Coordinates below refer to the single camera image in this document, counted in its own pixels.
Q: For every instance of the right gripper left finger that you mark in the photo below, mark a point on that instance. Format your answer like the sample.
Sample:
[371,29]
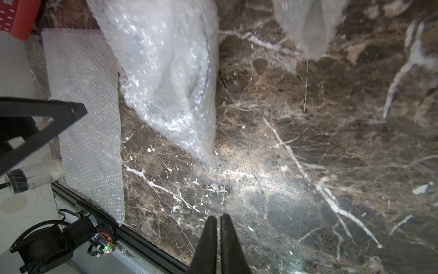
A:
[205,257]

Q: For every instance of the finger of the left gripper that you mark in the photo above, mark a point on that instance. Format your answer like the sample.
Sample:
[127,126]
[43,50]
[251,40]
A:
[28,124]

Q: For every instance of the black lid glass jar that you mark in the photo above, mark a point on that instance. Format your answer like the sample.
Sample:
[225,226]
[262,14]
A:
[33,176]

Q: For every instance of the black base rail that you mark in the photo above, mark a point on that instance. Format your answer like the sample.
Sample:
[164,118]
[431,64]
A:
[122,234]

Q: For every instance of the red silver toaster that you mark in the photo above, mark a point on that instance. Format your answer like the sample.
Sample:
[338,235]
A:
[18,17]

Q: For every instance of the bubble wrap sheet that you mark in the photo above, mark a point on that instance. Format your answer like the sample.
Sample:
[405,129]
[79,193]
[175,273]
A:
[310,24]
[169,52]
[81,68]

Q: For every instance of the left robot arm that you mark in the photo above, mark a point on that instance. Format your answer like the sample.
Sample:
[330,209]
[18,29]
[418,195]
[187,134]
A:
[44,246]

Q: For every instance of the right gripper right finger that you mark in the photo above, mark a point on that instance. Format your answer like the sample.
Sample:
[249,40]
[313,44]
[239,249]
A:
[232,257]

